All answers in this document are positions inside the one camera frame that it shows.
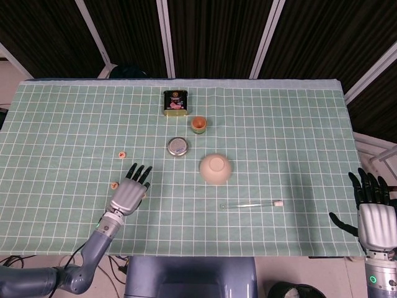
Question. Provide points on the black chair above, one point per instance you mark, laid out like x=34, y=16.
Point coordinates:
x=128, y=71

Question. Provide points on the small orange jar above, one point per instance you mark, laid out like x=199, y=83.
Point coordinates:
x=198, y=125

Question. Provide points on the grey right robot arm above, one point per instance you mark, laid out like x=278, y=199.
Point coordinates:
x=383, y=279

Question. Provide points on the black luncheon meat tin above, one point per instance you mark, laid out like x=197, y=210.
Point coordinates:
x=175, y=102

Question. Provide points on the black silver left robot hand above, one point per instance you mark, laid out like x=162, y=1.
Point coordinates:
x=127, y=197

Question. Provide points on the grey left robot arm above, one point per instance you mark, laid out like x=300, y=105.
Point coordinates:
x=93, y=248

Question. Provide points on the black waste bin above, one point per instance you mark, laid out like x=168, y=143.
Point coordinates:
x=294, y=291

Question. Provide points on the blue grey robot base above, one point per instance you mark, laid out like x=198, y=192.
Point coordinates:
x=189, y=276

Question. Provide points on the white partition frame bar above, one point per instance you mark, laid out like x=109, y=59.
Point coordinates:
x=372, y=73
x=166, y=37
x=12, y=61
x=94, y=31
x=267, y=37

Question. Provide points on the white metal frame rack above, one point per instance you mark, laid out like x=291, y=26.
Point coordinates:
x=375, y=152

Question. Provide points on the glass test tube white stopper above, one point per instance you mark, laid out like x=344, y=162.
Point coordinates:
x=248, y=205

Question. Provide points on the round metal tin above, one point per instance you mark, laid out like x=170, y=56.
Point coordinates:
x=178, y=146

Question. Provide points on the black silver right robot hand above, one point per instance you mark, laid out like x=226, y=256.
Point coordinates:
x=376, y=226

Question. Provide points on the beige upturned bowl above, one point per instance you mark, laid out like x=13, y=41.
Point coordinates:
x=215, y=169

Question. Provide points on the green checked tablecloth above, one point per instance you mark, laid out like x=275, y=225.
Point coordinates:
x=217, y=229

